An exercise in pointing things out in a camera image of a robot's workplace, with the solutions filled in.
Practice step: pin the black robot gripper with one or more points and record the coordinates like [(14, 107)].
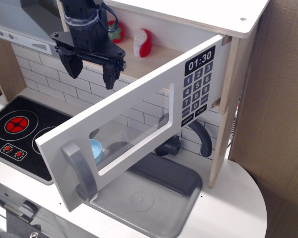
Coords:
[(88, 35)]

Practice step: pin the white toy microwave door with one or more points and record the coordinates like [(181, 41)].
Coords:
[(117, 136)]

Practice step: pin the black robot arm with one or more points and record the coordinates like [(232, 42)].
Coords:
[(91, 4)]

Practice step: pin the white wooden microwave cabinet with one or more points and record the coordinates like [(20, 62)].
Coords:
[(208, 75)]

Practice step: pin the red toy strawberry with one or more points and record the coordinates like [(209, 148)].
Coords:
[(116, 31)]

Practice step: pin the red white toy cheese wedge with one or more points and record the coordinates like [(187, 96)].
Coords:
[(142, 43)]

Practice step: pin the grey range hood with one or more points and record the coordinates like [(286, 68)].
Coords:
[(29, 24)]

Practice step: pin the light blue bowl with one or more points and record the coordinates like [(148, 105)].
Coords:
[(97, 150)]

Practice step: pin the black toy stovetop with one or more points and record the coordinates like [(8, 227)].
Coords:
[(22, 121)]

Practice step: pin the dark grey toy faucet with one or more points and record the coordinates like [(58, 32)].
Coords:
[(172, 145)]

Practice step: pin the grey toy sink basin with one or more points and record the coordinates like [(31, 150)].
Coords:
[(155, 196)]

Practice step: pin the grey oven knob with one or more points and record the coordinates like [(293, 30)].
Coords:
[(28, 208)]

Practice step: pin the brown cardboard box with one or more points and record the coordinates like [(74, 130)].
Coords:
[(265, 141)]

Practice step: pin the grey microwave door handle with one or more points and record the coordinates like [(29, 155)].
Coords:
[(87, 187)]

